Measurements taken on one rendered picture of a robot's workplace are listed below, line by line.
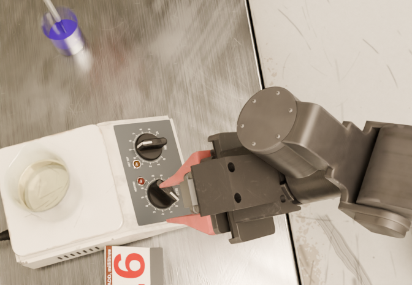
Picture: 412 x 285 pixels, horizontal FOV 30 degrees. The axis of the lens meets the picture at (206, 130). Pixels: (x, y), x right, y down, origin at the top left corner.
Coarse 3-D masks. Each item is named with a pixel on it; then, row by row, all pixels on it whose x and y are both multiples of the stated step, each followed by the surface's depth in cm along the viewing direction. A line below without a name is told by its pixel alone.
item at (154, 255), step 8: (104, 248) 84; (120, 248) 85; (128, 248) 86; (136, 248) 87; (144, 248) 87; (152, 248) 88; (160, 248) 88; (104, 256) 84; (152, 256) 88; (160, 256) 88; (152, 264) 87; (160, 264) 87; (152, 272) 87; (160, 272) 87; (152, 280) 87; (160, 280) 87
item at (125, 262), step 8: (112, 248) 85; (112, 256) 85; (120, 256) 85; (128, 256) 86; (136, 256) 86; (144, 256) 87; (112, 264) 84; (120, 264) 85; (128, 264) 86; (136, 264) 86; (144, 264) 87; (112, 272) 84; (120, 272) 85; (128, 272) 85; (136, 272) 86; (144, 272) 87; (112, 280) 84; (120, 280) 84; (128, 280) 85; (136, 280) 86; (144, 280) 86
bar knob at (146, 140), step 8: (144, 136) 86; (152, 136) 87; (136, 144) 86; (144, 144) 84; (152, 144) 85; (160, 144) 85; (144, 152) 86; (152, 152) 86; (160, 152) 86; (152, 160) 86
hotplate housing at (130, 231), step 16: (112, 128) 85; (112, 144) 85; (112, 160) 84; (128, 192) 83; (128, 208) 83; (128, 224) 82; (160, 224) 84; (176, 224) 85; (0, 240) 86; (96, 240) 82; (112, 240) 82; (128, 240) 86; (16, 256) 82; (32, 256) 81; (48, 256) 82; (64, 256) 84
